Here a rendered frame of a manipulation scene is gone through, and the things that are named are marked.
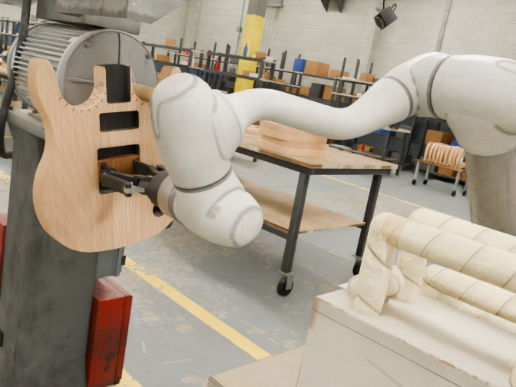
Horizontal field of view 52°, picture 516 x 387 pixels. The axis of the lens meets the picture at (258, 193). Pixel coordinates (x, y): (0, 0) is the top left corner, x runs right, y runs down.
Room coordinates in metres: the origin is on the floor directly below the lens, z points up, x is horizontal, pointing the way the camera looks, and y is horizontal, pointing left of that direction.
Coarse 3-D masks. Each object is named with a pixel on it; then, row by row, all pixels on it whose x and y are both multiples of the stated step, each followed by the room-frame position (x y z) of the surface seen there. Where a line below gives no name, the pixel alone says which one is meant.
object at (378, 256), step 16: (368, 240) 0.54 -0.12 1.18; (384, 240) 0.53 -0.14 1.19; (368, 256) 0.53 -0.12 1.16; (384, 256) 0.53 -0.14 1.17; (368, 272) 0.53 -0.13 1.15; (384, 272) 0.53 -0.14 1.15; (368, 288) 0.53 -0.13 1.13; (384, 288) 0.53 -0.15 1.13; (352, 304) 0.54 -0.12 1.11; (368, 304) 0.53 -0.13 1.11
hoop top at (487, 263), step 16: (384, 224) 0.53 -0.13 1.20; (400, 224) 0.52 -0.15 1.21; (416, 224) 0.52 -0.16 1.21; (400, 240) 0.51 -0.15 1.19; (416, 240) 0.50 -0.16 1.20; (432, 240) 0.49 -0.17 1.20; (448, 240) 0.49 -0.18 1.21; (464, 240) 0.48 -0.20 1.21; (432, 256) 0.49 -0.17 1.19; (448, 256) 0.48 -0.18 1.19; (464, 256) 0.47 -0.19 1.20; (480, 256) 0.46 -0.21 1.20; (496, 256) 0.46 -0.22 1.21; (512, 256) 0.45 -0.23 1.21; (464, 272) 0.47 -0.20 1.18; (480, 272) 0.46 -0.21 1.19; (496, 272) 0.45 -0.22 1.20; (512, 272) 0.44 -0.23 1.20; (512, 288) 0.44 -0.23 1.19
